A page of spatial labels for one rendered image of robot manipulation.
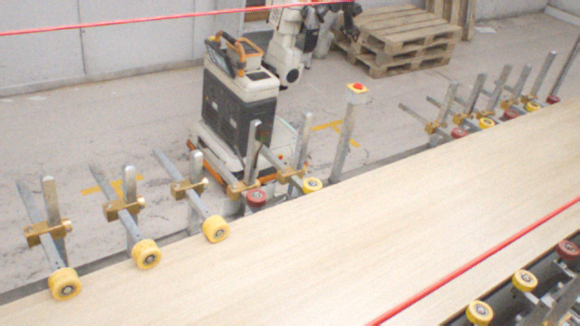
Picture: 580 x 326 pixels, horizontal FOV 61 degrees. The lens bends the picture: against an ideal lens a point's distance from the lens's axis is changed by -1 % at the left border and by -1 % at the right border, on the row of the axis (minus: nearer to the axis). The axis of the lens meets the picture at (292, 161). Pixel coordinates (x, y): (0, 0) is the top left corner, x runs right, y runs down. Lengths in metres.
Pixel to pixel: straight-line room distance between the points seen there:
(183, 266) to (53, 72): 3.05
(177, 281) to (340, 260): 0.56
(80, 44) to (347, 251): 3.19
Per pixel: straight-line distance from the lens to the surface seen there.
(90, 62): 4.52
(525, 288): 2.00
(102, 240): 3.05
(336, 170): 2.36
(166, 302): 1.58
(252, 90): 2.92
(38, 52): 4.38
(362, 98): 2.16
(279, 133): 3.49
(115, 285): 1.64
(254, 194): 1.95
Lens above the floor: 2.15
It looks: 35 degrees down
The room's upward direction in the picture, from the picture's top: 10 degrees clockwise
